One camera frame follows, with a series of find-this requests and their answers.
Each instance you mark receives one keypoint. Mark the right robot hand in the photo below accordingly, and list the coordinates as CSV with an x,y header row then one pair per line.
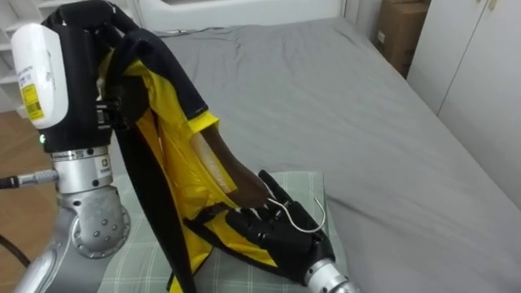
x,y
285,240

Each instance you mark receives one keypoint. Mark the green checked pillow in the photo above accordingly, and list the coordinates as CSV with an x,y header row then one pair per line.
x,y
138,260

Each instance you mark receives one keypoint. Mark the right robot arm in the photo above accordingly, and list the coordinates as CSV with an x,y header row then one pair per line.
x,y
329,278

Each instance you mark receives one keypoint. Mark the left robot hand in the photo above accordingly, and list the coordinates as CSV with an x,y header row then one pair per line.
x,y
77,81

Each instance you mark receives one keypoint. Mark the wooden clothes hanger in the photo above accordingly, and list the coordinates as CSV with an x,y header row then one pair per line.
x,y
240,179

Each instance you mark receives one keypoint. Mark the white rounded panel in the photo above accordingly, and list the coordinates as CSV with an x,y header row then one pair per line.
x,y
244,14

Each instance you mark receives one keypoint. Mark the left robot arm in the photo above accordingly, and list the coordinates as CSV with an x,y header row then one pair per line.
x,y
89,203

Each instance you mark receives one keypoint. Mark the tall cardboard box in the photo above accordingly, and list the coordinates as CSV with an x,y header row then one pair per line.
x,y
401,36

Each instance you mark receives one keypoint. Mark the grey bed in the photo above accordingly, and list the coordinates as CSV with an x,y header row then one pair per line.
x,y
325,101

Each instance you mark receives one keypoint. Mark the yellow and black garment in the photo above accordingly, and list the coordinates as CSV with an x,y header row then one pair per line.
x,y
179,163

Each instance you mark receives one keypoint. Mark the white wardrobe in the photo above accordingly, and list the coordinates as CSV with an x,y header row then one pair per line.
x,y
472,73

